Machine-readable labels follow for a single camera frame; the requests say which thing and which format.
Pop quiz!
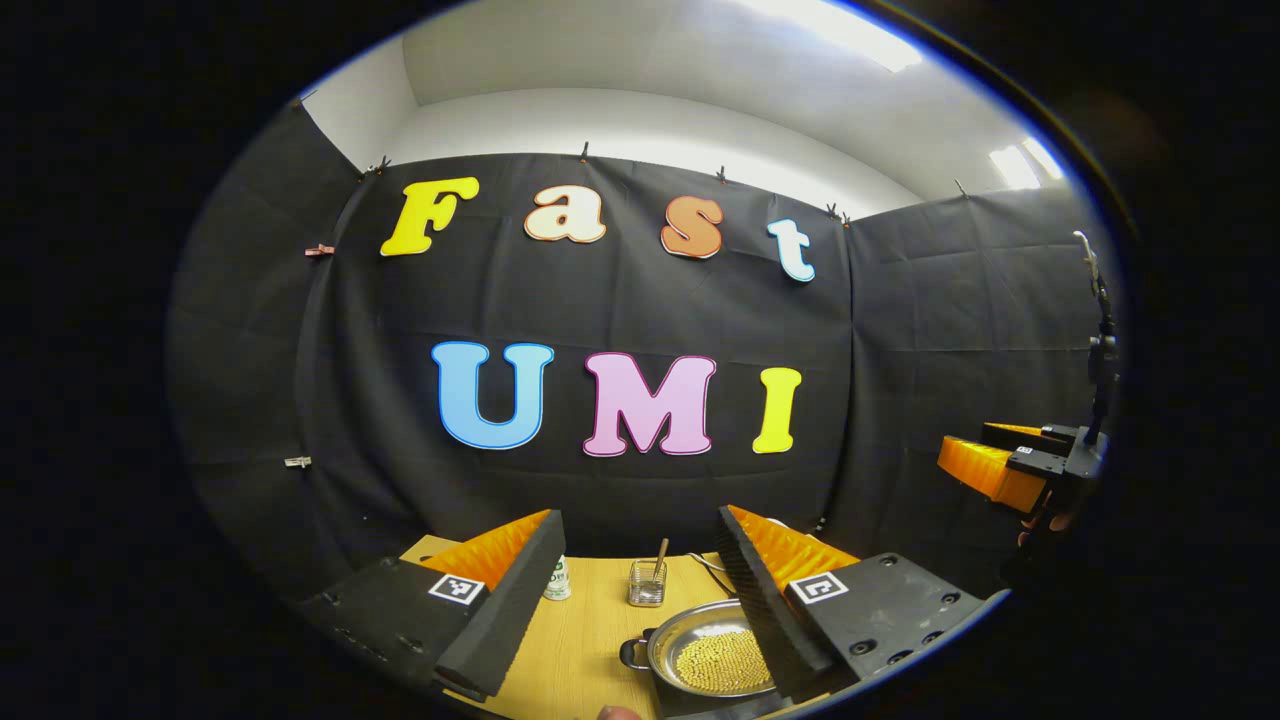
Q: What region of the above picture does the small ceiling light panel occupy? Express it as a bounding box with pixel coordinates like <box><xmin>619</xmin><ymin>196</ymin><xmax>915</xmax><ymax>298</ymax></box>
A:
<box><xmin>989</xmin><ymin>136</ymin><xmax>1064</xmax><ymax>192</ymax></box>

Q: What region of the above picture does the black induction cooktop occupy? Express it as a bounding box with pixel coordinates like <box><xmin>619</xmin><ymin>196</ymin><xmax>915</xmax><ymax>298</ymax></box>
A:
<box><xmin>650</xmin><ymin>678</ymin><xmax>831</xmax><ymax>720</ymax></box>

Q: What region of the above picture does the toaster power cable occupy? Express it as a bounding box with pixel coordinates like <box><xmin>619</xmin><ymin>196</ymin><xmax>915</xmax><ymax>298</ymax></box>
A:
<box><xmin>685</xmin><ymin>552</ymin><xmax>737</xmax><ymax>599</ymax></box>

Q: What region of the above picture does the long ceiling light panel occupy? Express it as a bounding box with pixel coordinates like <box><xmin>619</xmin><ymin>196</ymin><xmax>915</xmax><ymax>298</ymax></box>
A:
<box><xmin>740</xmin><ymin>0</ymin><xmax>924</xmax><ymax>74</ymax></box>

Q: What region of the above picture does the black backdrop cloth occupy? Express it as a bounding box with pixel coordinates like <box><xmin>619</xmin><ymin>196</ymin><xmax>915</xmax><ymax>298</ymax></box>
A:
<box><xmin>168</xmin><ymin>100</ymin><xmax>1119</xmax><ymax>601</ymax></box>

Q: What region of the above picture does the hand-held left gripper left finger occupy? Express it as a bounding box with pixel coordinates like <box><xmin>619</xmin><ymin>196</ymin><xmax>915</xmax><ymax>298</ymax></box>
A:
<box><xmin>300</xmin><ymin>508</ymin><xmax>567</xmax><ymax>702</ymax></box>

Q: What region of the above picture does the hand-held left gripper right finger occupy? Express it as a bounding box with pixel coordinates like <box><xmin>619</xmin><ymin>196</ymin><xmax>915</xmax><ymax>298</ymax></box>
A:
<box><xmin>716</xmin><ymin>503</ymin><xmax>991</xmax><ymax>705</ymax></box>

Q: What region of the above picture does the steel pot with soybeans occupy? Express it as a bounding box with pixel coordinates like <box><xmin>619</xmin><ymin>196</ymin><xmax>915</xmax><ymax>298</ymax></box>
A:
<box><xmin>620</xmin><ymin>598</ymin><xmax>781</xmax><ymax>700</ymax></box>

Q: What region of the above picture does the wire utensil basket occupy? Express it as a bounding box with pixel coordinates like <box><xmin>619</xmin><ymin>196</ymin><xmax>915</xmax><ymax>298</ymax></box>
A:
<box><xmin>628</xmin><ymin>560</ymin><xmax>669</xmax><ymax>608</ymax></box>

